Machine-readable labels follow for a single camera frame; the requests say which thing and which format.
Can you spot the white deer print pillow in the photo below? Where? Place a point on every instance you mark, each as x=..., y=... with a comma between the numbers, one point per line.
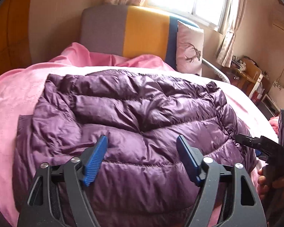
x=189, y=49

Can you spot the person right hand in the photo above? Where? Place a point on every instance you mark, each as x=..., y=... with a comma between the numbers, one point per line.
x=263, y=187

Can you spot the purple quilted down jacket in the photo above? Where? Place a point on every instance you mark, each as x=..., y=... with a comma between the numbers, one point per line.
x=141, y=181

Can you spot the low grey side shelf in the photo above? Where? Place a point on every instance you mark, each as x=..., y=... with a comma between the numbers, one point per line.
x=268, y=107

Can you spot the wooden desk with clutter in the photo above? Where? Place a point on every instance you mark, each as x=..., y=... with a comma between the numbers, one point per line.
x=245, y=74

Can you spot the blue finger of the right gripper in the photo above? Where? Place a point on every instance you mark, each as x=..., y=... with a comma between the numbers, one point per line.
x=252, y=142

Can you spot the grey metal bed rail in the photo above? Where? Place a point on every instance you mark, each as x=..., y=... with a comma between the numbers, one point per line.
x=216, y=71

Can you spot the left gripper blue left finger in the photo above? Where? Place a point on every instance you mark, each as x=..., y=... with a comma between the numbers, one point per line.
x=42, y=206

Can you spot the pink bed duvet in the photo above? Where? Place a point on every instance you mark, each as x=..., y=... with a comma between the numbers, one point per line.
x=21, y=89

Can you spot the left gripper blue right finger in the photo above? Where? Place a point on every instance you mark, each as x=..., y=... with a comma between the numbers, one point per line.
x=241, y=204

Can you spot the wooden wardrobe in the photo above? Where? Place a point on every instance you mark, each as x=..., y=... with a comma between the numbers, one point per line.
x=14, y=35

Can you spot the right pink curtain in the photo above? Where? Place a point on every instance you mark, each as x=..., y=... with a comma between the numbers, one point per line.
x=235, y=17

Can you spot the grey yellow blue headboard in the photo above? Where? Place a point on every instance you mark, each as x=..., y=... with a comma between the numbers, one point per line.
x=131, y=31

